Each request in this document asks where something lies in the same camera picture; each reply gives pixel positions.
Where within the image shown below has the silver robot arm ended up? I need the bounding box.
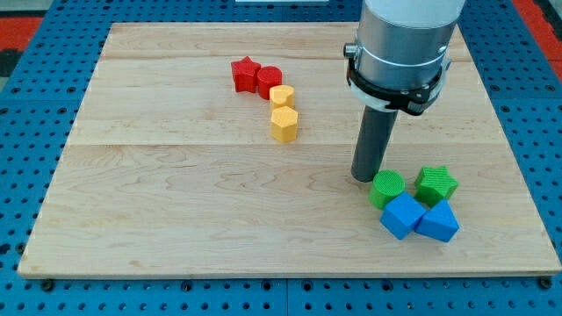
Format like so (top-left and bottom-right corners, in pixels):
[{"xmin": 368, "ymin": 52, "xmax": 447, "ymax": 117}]
[{"xmin": 343, "ymin": 0, "xmax": 465, "ymax": 116}]

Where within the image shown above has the yellow hexagon block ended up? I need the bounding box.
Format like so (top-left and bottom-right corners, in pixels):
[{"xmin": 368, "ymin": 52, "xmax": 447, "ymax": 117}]
[{"xmin": 270, "ymin": 106, "xmax": 299, "ymax": 142}]

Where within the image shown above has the wooden board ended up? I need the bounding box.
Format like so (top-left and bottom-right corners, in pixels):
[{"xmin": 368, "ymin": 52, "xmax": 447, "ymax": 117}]
[{"xmin": 18, "ymin": 23, "xmax": 561, "ymax": 279}]

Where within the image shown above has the red cylinder block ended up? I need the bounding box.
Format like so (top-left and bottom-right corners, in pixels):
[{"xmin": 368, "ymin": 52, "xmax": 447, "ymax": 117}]
[{"xmin": 256, "ymin": 66, "xmax": 283, "ymax": 100}]

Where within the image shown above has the red star block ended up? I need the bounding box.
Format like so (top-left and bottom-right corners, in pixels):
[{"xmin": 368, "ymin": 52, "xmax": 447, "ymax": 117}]
[{"xmin": 230, "ymin": 56, "xmax": 262, "ymax": 93}]

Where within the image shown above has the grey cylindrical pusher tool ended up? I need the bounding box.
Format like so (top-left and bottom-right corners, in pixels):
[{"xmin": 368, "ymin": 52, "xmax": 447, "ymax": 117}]
[{"xmin": 351, "ymin": 106, "xmax": 397, "ymax": 183}]

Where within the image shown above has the green cylinder block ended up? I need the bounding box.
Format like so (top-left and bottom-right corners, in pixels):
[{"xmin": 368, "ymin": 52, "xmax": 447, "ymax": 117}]
[{"xmin": 368, "ymin": 169, "xmax": 406, "ymax": 209}]

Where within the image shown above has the blue cube block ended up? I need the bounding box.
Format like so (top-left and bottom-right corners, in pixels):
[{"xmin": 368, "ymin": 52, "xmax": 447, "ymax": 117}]
[{"xmin": 380, "ymin": 192, "xmax": 427, "ymax": 240}]

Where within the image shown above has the green star block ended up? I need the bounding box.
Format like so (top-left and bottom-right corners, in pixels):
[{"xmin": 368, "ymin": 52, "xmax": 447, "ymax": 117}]
[{"xmin": 414, "ymin": 166, "xmax": 459, "ymax": 207}]

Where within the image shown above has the blue triangle block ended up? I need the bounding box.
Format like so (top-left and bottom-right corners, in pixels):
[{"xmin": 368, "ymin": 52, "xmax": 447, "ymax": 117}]
[{"xmin": 415, "ymin": 199, "xmax": 459, "ymax": 242}]

